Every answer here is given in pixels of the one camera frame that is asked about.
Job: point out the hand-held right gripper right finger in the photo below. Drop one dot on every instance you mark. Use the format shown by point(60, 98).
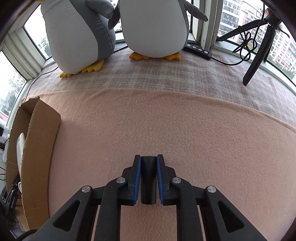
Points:
point(160, 180)

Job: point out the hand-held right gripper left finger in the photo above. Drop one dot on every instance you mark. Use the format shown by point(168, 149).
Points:
point(138, 180)

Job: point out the black tube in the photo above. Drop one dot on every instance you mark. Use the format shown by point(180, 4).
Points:
point(149, 180)

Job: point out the light blue plug adapter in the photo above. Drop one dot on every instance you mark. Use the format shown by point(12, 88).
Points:
point(20, 150)

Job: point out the cardboard box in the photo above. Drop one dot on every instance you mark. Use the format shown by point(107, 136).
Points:
point(39, 150)

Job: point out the checkered beige mat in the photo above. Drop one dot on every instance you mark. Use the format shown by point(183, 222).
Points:
point(161, 74)

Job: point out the black inline remote control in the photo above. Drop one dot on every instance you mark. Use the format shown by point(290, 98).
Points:
point(197, 51)

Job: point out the small penguin plush toy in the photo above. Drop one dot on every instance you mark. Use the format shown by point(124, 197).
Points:
point(152, 27)

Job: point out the large penguin plush toy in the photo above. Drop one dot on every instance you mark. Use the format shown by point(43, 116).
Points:
point(76, 34)

